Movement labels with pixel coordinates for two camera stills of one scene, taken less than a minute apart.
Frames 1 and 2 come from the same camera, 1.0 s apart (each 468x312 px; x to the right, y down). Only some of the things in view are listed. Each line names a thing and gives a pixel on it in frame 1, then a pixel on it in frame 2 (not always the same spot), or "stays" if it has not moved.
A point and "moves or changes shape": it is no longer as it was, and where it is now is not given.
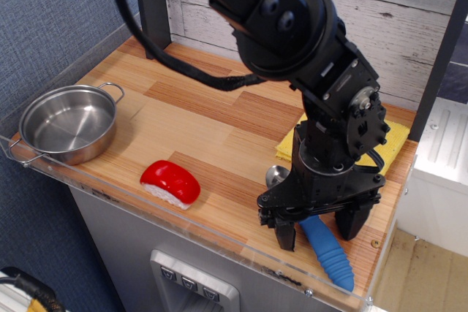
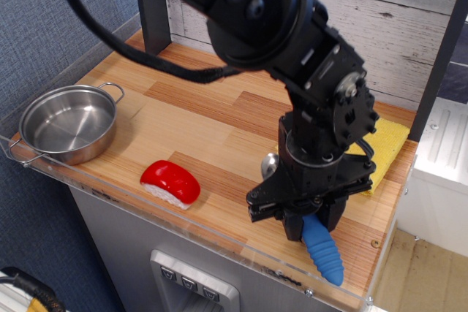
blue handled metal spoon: (326, 250) moves or changes shape
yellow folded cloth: (390, 149) stays
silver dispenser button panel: (182, 288) stays
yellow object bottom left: (36, 306) stays
